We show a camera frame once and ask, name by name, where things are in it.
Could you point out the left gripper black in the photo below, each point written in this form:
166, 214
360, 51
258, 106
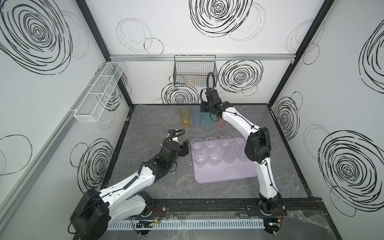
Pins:
183, 148

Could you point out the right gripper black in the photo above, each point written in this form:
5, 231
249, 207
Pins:
205, 106

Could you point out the clear faceted glass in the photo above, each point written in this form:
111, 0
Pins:
240, 141
226, 142
200, 159
211, 143
197, 144

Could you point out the blue tall glass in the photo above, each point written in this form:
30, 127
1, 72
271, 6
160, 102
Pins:
197, 116

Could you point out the yellow tall glass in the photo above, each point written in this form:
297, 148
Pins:
185, 116

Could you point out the clear plain cup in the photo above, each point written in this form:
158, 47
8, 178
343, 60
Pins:
215, 157

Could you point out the lilac plastic tray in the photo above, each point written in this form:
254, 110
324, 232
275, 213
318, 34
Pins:
241, 168

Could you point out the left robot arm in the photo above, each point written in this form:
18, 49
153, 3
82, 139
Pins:
97, 210

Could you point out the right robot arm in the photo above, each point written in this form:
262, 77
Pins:
257, 148

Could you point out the teal tall glass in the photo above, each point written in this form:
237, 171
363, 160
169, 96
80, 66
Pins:
208, 119

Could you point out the pink short glass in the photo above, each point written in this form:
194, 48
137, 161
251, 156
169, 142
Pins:
221, 124

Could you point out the white mesh shelf basket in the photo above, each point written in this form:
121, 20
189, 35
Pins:
97, 97

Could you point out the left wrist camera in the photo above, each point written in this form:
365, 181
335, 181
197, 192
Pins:
173, 135

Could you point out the black wire basket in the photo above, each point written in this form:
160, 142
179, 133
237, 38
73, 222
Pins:
192, 70

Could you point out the white slotted cable duct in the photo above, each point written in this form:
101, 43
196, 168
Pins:
217, 224

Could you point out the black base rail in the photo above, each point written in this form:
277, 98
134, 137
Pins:
252, 207

